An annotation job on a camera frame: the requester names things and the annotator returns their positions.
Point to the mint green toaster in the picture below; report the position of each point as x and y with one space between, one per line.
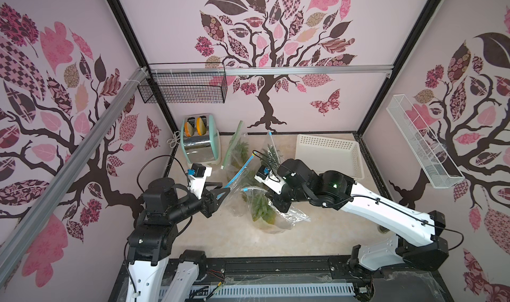
200 139

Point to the zip-top bag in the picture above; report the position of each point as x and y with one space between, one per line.
284 221

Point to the middle blue-zip bag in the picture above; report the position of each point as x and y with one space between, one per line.
240 178

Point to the aluminium rail back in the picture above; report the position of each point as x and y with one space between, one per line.
356 69

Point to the back green-zip bag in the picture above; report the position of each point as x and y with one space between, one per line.
239 135

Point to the back right zip bag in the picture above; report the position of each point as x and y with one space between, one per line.
270 140

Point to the aluminium rail left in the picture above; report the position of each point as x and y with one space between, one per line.
30 226

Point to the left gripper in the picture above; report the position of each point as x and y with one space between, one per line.
208 204

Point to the black wire wall basket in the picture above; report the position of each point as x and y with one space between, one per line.
185 83

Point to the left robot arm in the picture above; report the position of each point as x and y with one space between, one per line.
150 244

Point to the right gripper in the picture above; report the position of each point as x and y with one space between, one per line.
277 198

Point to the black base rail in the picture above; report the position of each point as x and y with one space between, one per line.
393 283

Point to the white wire wall shelf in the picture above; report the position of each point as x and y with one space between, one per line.
431 154

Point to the white plastic basket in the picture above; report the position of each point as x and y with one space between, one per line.
323 154

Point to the white vent strip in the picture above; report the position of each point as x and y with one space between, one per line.
234 291

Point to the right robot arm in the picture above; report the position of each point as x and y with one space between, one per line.
416 239

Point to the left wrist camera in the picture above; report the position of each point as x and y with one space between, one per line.
197 176

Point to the aluminium rail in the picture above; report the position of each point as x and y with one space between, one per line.
30 226
356 69

